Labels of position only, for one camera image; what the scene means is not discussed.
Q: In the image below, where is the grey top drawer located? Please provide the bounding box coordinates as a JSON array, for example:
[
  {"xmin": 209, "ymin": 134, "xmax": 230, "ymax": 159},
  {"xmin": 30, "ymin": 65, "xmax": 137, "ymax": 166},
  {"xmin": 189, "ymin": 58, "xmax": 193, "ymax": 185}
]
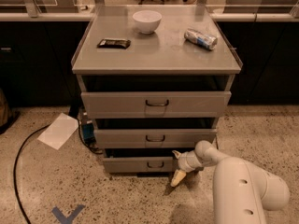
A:
[{"xmin": 81, "ymin": 91, "xmax": 231, "ymax": 119}]

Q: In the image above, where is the blue tape floor marker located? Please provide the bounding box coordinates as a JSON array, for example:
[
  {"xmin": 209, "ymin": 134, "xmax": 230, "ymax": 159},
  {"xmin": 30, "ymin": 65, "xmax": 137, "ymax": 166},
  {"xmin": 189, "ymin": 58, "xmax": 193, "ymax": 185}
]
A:
[{"xmin": 51, "ymin": 203, "xmax": 86, "ymax": 224}]

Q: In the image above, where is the grey bottom drawer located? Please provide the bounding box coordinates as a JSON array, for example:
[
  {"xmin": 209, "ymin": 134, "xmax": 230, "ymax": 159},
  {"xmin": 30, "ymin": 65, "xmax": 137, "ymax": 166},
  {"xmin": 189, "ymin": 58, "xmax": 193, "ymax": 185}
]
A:
[{"xmin": 103, "ymin": 157, "xmax": 178, "ymax": 174}]

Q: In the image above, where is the black cable left floor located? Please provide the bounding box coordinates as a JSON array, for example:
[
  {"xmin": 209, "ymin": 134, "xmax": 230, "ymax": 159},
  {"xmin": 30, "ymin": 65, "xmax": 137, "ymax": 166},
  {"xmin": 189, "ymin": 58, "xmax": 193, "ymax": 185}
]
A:
[{"xmin": 12, "ymin": 123, "xmax": 51, "ymax": 224}]

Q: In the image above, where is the grey drawer cabinet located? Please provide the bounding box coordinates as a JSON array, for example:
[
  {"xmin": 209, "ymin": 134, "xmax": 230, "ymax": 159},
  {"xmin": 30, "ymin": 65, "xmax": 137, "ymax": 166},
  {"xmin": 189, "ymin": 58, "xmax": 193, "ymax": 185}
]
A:
[{"xmin": 71, "ymin": 5, "xmax": 244, "ymax": 176}]

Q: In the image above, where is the brown bag at left edge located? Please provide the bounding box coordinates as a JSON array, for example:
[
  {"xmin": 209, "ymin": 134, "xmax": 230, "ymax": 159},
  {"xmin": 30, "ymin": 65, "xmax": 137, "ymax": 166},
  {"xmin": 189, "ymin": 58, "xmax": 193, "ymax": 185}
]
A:
[{"xmin": 0, "ymin": 89, "xmax": 13, "ymax": 128}]

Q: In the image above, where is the white paper sheet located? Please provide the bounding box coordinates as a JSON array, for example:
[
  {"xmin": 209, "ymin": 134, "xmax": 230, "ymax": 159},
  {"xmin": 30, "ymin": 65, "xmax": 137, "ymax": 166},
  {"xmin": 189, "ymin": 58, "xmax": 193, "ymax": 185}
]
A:
[{"xmin": 38, "ymin": 113, "xmax": 78, "ymax": 150}]

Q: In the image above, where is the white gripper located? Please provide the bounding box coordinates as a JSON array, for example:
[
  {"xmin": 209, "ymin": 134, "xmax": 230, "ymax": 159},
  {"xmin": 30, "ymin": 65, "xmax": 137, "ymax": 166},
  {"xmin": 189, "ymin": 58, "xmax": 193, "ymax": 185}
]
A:
[{"xmin": 170, "ymin": 150, "xmax": 203, "ymax": 188}]

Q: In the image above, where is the black snack bar packet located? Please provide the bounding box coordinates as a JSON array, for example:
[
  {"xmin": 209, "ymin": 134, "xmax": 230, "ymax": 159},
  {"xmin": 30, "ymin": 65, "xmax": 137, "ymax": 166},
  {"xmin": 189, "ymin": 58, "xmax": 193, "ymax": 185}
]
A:
[{"xmin": 97, "ymin": 38, "xmax": 131, "ymax": 49}]

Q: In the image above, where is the crushed silver blue can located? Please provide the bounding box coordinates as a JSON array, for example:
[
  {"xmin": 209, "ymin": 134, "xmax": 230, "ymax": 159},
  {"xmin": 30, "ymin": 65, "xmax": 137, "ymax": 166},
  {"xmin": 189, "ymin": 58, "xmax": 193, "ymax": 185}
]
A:
[{"xmin": 184, "ymin": 28, "xmax": 218, "ymax": 50}]

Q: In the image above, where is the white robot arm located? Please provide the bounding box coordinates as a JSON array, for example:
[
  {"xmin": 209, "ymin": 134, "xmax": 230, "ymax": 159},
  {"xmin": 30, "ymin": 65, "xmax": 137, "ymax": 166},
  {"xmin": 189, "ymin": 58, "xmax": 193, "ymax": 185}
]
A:
[{"xmin": 171, "ymin": 141, "xmax": 290, "ymax": 224}]

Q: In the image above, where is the grey middle drawer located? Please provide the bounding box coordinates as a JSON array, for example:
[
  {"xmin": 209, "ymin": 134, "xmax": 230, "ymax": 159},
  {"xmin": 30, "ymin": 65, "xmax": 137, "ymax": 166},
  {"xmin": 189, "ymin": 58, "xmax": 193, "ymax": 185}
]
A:
[{"xmin": 94, "ymin": 129, "xmax": 216, "ymax": 148}]

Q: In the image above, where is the grey drawer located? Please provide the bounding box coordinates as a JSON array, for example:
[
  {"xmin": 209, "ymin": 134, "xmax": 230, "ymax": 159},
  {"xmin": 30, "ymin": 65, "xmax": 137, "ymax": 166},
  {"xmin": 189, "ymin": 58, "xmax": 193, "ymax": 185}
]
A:
[
  {"xmin": 94, "ymin": 129, "xmax": 216, "ymax": 148},
  {"xmin": 103, "ymin": 157, "xmax": 178, "ymax": 174},
  {"xmin": 81, "ymin": 91, "xmax": 231, "ymax": 119}
]

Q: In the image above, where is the white bowl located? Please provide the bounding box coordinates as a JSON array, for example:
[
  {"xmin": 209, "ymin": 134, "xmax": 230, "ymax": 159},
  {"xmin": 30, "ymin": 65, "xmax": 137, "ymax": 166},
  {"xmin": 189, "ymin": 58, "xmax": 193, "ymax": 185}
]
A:
[{"xmin": 133, "ymin": 10, "xmax": 162, "ymax": 34}]

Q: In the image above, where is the blue power box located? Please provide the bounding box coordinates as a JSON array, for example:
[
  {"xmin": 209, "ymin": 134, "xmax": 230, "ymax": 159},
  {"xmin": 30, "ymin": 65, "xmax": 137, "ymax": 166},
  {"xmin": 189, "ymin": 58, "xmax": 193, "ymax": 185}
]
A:
[{"xmin": 81, "ymin": 120, "xmax": 95, "ymax": 144}]

